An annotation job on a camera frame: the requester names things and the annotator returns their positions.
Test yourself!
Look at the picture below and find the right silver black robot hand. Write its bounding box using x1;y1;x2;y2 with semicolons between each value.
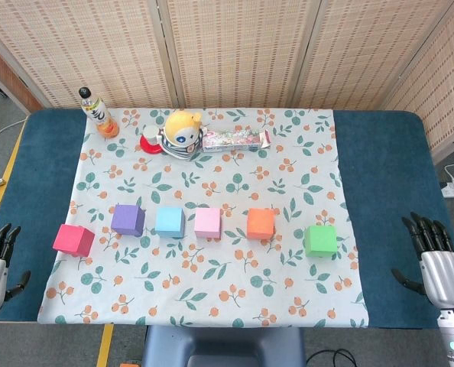
391;212;454;311

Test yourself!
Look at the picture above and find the red foam cube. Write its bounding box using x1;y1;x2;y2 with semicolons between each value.
52;223;96;258

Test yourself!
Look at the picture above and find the green foam cube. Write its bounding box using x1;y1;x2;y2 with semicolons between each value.
303;225;339;258

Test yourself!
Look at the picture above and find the purple foam cube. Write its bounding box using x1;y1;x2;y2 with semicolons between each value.
110;203;146;237

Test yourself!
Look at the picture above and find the light blue foam cube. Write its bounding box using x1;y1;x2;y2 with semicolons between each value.
154;206;186;239

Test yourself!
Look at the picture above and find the orange foam cube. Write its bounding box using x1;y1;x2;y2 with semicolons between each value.
246;207;276;241

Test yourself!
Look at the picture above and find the teal padded table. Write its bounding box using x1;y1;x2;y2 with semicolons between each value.
0;108;454;330

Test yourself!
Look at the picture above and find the orange juice bottle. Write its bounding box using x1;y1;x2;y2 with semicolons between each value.
78;86;120;139

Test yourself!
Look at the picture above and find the floral print tablecloth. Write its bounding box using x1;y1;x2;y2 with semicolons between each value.
37;108;368;329

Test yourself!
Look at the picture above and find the pink foam cube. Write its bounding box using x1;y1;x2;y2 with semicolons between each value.
193;207;222;239

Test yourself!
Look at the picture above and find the yellow plush toy striped shirt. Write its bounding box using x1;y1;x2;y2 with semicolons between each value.
157;109;209;161

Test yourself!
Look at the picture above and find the snack package box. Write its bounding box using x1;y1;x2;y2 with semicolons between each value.
201;128;272;154

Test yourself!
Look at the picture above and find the black floor cable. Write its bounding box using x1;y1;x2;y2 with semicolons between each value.
306;348;362;367

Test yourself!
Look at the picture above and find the white floor cable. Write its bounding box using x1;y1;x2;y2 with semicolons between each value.
0;118;28;152

